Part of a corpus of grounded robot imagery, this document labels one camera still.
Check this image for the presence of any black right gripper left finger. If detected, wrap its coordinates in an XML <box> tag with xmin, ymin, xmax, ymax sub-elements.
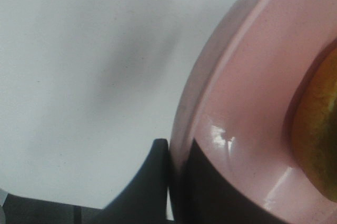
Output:
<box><xmin>1</xmin><ymin>139</ymin><xmax>169</xmax><ymax>223</ymax></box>

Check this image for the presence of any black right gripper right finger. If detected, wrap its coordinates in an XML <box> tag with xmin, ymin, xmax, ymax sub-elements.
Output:
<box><xmin>168</xmin><ymin>139</ymin><xmax>272</xmax><ymax>224</ymax></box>

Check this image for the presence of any pink round plate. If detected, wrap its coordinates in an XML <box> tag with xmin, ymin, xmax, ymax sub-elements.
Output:
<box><xmin>170</xmin><ymin>0</ymin><xmax>336</xmax><ymax>223</ymax></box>

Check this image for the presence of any burger with lettuce and cheese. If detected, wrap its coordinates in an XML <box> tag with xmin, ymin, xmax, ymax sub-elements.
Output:
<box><xmin>291</xmin><ymin>50</ymin><xmax>336</xmax><ymax>201</ymax></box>

